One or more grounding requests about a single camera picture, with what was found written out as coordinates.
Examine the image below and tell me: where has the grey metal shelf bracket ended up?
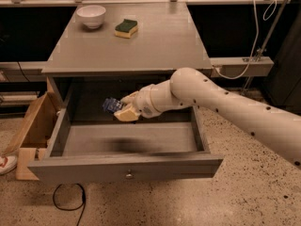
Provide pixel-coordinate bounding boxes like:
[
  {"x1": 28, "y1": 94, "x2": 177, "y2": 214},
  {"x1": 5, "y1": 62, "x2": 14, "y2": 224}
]
[{"x1": 210, "y1": 56, "x2": 274, "y2": 79}]

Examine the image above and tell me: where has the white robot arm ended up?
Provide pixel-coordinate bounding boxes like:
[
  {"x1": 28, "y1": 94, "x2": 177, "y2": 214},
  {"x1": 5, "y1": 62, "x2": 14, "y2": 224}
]
[{"x1": 114, "y1": 68, "x2": 301, "y2": 169}]

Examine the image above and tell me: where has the white hanging cable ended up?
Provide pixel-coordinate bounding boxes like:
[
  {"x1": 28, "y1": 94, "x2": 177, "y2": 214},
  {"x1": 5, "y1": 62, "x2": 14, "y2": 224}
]
[{"x1": 214, "y1": 0, "x2": 290, "y2": 80}]

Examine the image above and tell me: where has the white and red sneaker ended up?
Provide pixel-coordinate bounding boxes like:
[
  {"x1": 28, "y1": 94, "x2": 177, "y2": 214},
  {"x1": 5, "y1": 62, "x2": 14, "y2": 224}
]
[{"x1": 0, "y1": 155, "x2": 18, "y2": 175}]

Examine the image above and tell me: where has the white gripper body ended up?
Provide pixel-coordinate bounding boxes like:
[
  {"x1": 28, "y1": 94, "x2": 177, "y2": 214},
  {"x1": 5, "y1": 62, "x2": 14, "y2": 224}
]
[{"x1": 133, "y1": 84, "x2": 161, "y2": 119}]

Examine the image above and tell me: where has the black cable on floor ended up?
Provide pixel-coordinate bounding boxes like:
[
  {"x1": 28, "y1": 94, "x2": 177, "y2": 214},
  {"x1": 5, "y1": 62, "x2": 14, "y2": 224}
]
[{"x1": 52, "y1": 183, "x2": 87, "y2": 226}]

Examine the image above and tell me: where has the grey horizontal rail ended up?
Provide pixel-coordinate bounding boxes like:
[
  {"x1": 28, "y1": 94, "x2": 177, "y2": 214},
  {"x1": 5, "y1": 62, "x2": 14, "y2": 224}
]
[{"x1": 0, "y1": 0, "x2": 295, "y2": 8}]

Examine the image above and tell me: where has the green and yellow sponge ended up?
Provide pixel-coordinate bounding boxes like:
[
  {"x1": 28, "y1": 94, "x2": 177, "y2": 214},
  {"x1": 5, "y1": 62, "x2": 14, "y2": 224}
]
[{"x1": 115, "y1": 19, "x2": 138, "y2": 39}]

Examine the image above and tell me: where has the white ceramic bowl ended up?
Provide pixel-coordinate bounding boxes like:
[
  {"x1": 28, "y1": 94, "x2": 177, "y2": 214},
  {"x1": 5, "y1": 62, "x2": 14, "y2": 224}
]
[{"x1": 76, "y1": 5, "x2": 106, "y2": 28}]

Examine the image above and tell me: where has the light wooden side drawer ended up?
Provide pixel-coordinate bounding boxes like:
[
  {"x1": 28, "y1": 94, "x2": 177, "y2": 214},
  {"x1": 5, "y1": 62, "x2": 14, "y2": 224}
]
[{"x1": 3, "y1": 91, "x2": 63, "y2": 181}]

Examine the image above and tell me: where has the grey open top drawer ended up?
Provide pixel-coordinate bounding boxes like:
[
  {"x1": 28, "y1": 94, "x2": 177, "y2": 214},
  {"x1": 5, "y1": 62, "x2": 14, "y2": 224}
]
[{"x1": 27, "y1": 98, "x2": 224, "y2": 184}]

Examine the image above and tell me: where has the blue rxbar blueberry packet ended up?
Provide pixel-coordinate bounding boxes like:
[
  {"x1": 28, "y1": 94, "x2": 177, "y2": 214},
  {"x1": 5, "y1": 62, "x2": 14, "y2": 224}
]
[{"x1": 103, "y1": 97, "x2": 123, "y2": 114}]

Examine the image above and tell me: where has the slanted metal pole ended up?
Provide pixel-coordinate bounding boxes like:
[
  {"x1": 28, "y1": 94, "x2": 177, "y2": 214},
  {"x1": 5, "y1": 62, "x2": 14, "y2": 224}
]
[{"x1": 232, "y1": 0, "x2": 291, "y2": 94}]

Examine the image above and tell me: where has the grey cabinet with counter top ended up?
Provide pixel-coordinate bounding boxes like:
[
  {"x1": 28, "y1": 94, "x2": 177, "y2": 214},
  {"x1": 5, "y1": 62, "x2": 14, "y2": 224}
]
[{"x1": 43, "y1": 3, "x2": 210, "y2": 105}]

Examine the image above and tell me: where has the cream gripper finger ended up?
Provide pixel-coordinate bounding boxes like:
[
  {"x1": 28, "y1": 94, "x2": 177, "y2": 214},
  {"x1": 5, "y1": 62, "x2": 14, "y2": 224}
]
[
  {"x1": 114, "y1": 105, "x2": 140, "y2": 121},
  {"x1": 121, "y1": 91, "x2": 138, "y2": 105}
]

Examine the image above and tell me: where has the round metal drawer knob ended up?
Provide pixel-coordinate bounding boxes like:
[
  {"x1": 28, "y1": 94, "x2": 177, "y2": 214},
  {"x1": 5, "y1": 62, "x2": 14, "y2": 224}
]
[{"x1": 125, "y1": 170, "x2": 134, "y2": 179}]

